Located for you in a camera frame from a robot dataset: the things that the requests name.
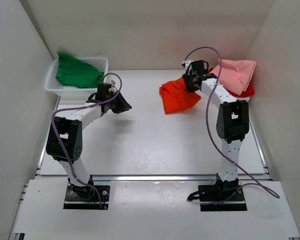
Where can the white plastic basket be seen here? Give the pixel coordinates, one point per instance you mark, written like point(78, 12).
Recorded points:
point(54, 86)

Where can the green t shirt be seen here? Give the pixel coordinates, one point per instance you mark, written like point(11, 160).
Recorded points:
point(74, 72)

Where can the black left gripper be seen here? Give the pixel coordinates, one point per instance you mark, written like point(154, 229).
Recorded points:
point(124, 105)

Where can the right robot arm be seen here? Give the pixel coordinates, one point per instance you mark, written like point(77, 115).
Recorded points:
point(232, 125)

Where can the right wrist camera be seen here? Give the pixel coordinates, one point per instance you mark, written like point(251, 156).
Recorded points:
point(186, 62)

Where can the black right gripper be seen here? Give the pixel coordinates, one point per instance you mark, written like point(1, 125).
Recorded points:
point(186, 77)

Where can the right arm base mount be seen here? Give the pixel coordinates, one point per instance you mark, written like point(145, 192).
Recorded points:
point(220, 197)

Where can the red folded t shirt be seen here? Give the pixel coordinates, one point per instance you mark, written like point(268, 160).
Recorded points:
point(247, 91)

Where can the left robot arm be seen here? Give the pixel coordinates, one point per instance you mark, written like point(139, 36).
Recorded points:
point(65, 138)

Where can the white folded t shirt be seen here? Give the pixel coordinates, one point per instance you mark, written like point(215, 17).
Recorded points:
point(247, 99)

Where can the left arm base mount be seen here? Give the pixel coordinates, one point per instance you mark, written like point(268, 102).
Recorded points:
point(86, 198)

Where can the orange t shirt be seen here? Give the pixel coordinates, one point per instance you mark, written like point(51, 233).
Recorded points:
point(175, 97)

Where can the pink folded t shirt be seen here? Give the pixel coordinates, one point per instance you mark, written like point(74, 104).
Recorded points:
point(225, 65)

